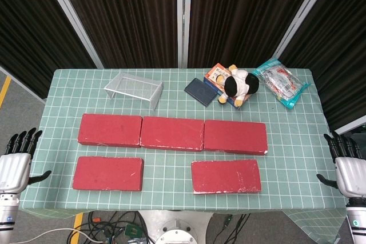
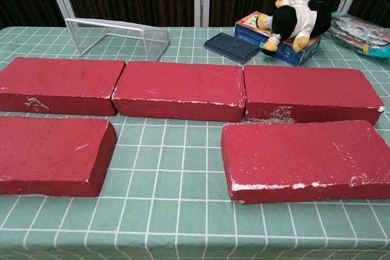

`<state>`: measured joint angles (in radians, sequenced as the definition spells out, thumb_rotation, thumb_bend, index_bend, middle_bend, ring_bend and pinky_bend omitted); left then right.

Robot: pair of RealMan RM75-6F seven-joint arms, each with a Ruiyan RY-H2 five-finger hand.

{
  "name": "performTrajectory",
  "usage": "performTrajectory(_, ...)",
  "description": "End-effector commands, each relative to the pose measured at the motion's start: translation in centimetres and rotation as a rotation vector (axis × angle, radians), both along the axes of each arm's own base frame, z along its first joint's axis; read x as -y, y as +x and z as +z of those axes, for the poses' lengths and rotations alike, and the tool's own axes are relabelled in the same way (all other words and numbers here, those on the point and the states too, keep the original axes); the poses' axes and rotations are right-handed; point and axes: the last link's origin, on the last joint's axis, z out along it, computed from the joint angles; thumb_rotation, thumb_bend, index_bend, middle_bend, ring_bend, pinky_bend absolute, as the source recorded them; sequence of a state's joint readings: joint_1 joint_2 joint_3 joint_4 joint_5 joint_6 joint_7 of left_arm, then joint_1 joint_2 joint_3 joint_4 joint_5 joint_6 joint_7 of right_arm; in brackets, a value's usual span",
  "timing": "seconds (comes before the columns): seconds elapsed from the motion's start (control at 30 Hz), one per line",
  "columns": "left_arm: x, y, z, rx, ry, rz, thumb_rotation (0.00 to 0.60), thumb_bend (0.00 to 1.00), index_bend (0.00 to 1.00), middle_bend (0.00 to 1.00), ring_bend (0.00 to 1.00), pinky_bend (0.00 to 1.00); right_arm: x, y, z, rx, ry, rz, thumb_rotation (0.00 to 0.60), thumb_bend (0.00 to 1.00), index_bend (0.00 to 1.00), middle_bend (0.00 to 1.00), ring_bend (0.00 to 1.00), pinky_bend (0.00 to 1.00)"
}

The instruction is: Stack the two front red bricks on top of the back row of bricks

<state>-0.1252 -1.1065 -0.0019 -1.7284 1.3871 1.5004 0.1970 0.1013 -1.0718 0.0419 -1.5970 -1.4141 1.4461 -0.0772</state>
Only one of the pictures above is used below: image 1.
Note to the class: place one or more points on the grey partition frame post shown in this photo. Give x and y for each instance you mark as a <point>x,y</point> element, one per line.
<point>183,18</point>
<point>73,18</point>
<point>305,12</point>

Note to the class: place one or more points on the teal snack bag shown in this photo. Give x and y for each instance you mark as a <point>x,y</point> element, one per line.
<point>281,84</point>

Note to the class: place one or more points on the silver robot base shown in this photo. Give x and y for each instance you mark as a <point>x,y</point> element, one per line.
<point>174,227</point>

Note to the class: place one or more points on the green circuit board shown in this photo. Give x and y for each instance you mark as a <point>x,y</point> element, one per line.
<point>133,231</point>

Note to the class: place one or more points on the dark blue flat case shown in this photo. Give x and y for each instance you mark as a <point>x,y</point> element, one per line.
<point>200,91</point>

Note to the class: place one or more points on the grey partition frame rail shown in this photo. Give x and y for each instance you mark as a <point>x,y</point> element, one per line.
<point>23,84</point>
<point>349,130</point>

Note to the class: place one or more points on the red foam brick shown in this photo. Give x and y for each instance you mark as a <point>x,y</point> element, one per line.
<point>234,138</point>
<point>107,174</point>
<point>171,134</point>
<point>226,176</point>
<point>108,129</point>

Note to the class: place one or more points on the green checked tablecloth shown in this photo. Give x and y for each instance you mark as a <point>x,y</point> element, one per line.
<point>168,172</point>

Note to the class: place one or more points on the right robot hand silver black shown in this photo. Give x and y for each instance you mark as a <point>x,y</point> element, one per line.
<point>350,172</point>

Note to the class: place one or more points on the orange and blue box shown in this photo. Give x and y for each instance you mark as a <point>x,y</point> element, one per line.
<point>213,74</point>

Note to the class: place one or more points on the black white plush toy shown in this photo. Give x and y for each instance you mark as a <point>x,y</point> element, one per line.
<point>237,84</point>

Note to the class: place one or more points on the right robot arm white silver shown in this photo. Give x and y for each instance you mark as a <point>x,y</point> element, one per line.
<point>357,221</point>

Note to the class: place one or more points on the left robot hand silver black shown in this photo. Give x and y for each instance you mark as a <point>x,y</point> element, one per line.
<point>12,167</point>

